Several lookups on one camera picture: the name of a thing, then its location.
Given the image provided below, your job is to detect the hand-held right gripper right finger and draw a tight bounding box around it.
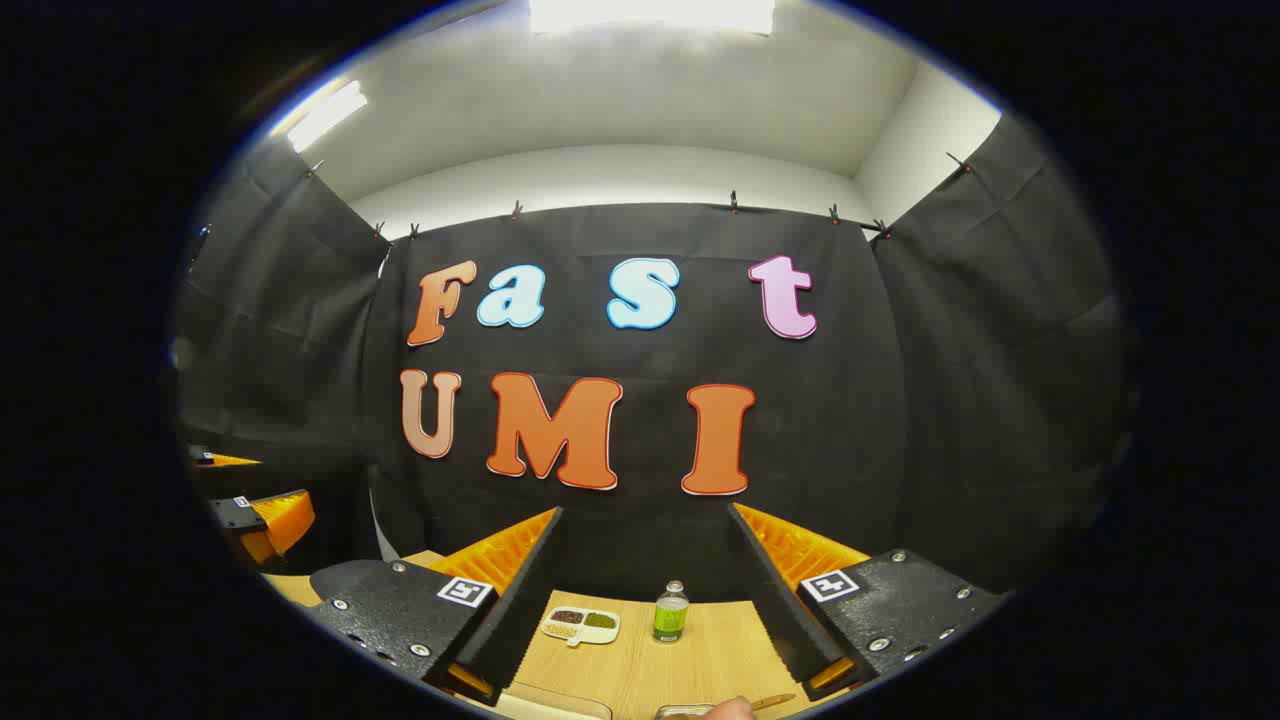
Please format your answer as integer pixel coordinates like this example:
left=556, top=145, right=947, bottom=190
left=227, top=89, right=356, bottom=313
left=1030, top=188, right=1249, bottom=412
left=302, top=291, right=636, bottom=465
left=725, top=502, right=1006, bottom=701

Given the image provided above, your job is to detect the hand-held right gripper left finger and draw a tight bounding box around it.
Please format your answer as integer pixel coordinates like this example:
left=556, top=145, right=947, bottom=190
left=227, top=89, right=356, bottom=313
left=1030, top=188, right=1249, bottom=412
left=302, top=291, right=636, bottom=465
left=308, top=505, right=566, bottom=706

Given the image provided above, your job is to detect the wooden spoon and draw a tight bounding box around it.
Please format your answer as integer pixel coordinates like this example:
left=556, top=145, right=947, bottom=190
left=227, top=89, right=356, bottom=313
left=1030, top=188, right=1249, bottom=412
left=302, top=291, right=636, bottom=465
left=700, top=693, right=798, bottom=720

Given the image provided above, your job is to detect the white divided bean dish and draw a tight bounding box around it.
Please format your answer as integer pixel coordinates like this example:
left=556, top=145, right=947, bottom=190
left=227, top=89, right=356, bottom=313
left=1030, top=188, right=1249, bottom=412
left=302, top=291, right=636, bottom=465
left=541, top=606, right=621, bottom=647

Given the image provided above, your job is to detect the green drink bottle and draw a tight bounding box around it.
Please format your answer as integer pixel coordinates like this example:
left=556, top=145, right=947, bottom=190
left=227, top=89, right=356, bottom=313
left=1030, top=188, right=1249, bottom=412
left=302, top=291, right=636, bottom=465
left=653, top=580, right=690, bottom=644

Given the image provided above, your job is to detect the narrow ceiling light panel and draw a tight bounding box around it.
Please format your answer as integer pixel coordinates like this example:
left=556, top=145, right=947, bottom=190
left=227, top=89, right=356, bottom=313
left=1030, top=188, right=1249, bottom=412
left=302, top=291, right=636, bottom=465
left=287, top=80, right=368, bottom=153

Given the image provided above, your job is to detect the row of small cloth clips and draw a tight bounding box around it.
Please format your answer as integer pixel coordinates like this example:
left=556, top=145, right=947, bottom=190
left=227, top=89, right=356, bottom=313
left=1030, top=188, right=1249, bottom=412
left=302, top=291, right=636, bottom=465
left=305, top=150, right=971, bottom=241

